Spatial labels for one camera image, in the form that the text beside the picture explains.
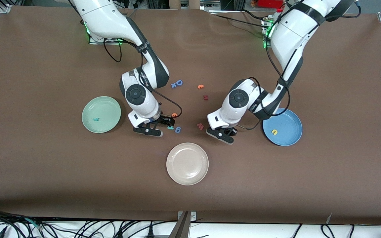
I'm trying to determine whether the beige plate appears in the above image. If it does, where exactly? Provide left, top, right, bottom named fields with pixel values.
left=166, top=142, right=209, bottom=186

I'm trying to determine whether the pale green plate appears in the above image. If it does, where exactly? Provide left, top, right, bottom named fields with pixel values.
left=82, top=96, right=122, bottom=134

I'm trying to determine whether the blue plate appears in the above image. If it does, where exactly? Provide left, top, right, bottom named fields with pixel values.
left=262, top=108, right=303, bottom=146

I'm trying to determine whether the red box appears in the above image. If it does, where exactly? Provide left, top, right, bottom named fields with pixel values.
left=258, top=0, right=285, bottom=9

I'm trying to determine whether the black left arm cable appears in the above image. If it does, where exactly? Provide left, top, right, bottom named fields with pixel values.
left=235, top=0, right=363, bottom=130

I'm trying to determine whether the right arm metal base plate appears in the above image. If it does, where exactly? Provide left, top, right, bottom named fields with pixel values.
left=89, top=33, right=124, bottom=45

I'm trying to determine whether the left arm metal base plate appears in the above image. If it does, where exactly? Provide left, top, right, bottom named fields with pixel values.
left=262, top=17, right=274, bottom=49

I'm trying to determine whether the aluminium table edge bracket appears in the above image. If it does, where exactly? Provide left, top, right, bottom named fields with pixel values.
left=169, top=211, right=197, bottom=238

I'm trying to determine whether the black table cable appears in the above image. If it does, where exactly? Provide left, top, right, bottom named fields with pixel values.
left=210, top=13, right=266, bottom=29
left=242, top=9, right=270, bottom=21

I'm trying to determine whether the black looped cable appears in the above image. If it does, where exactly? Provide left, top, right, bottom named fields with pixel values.
left=320, top=224, right=336, bottom=238

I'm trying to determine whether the teal cable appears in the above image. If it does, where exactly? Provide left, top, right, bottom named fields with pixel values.
left=24, top=218, right=44, bottom=231

